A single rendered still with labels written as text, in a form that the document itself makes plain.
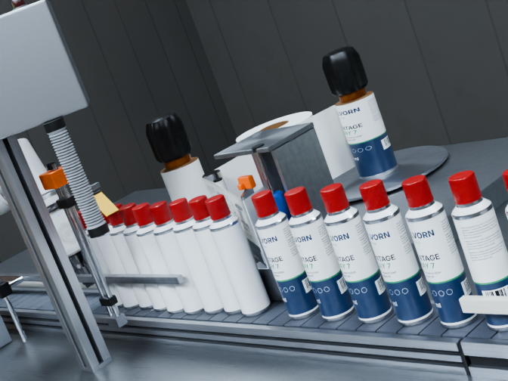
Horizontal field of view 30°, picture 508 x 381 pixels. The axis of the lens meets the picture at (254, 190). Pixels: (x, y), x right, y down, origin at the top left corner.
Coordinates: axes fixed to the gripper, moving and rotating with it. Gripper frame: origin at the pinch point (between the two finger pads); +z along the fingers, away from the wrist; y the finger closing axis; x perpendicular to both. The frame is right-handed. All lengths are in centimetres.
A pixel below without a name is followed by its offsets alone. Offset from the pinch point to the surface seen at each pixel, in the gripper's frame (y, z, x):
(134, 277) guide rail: -3.9, 6.5, -23.6
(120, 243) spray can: -1.5, -0.4, -21.5
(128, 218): -0.9, -3.2, -27.9
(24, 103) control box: -12.4, -27.1, -38.6
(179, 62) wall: 229, -99, 230
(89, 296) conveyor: 2.2, 3.2, 8.8
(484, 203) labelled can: 1, 25, -98
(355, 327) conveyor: -3, 31, -69
